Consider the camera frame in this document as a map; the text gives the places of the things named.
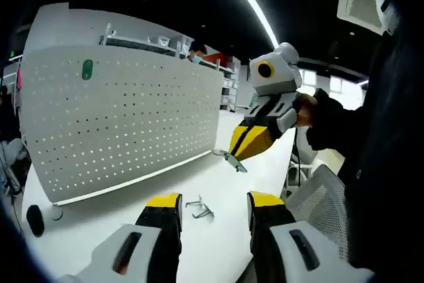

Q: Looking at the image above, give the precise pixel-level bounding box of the ceiling light strip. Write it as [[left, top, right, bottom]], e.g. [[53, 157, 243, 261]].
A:
[[217, 0, 280, 49]]

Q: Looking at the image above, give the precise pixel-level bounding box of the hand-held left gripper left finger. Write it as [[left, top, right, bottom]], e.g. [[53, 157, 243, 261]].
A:
[[58, 192, 184, 283]]

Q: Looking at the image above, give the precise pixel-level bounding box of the ceiling air conditioner unit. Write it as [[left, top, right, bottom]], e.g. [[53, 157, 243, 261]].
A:
[[337, 0, 387, 35]]

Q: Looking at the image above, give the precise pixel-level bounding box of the black oval device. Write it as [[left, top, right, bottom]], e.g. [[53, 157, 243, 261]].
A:
[[26, 205, 46, 238]]

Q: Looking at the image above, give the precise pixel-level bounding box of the metal storage shelf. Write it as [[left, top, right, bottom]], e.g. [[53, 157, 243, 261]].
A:
[[98, 23, 240, 112]]

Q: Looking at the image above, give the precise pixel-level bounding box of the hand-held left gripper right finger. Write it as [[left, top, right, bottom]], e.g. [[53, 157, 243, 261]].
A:
[[246, 191, 375, 283]]

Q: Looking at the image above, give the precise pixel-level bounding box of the white mesh office chair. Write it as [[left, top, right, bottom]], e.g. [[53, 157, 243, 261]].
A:
[[285, 163, 350, 262]]

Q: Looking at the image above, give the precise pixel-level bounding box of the person's right hand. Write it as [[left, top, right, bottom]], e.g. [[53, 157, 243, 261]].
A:
[[291, 92, 319, 130]]

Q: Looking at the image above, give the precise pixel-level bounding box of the white perforated mounting plate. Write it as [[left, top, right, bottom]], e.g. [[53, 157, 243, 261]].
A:
[[19, 42, 226, 221]]

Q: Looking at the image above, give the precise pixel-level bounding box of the person's black clothing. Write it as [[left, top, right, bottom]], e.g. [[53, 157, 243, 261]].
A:
[[341, 0, 424, 270]]

